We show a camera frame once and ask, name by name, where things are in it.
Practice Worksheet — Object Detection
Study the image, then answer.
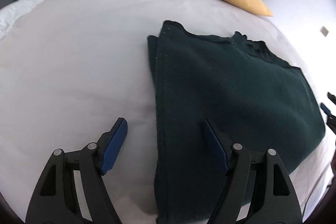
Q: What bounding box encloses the dark green knit sweater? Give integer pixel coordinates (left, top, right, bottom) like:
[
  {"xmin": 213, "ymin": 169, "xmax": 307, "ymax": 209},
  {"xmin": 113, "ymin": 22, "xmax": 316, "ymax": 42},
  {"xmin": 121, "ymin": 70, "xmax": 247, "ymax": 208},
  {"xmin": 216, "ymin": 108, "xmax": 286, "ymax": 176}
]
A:
[{"xmin": 146, "ymin": 20, "xmax": 326, "ymax": 224}]

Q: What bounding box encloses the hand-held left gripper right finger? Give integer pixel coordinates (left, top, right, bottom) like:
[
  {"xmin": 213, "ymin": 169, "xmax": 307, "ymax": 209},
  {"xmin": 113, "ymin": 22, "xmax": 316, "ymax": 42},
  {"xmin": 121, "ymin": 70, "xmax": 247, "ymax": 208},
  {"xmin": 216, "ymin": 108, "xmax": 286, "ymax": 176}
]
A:
[{"xmin": 203, "ymin": 118, "xmax": 303, "ymax": 224}]

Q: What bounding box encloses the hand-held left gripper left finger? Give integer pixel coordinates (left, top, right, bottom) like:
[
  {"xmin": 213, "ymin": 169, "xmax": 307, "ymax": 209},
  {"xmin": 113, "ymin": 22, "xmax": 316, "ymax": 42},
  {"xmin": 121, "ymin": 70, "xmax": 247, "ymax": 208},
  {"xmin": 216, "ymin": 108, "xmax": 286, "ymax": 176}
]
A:
[{"xmin": 25, "ymin": 117, "xmax": 128, "ymax": 224}]

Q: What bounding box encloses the white quilt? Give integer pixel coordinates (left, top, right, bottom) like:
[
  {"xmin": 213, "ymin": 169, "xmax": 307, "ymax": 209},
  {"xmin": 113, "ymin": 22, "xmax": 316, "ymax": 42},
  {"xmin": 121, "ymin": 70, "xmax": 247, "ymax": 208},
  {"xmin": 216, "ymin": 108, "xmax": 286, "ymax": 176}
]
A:
[{"xmin": 0, "ymin": 0, "xmax": 69, "ymax": 41}]

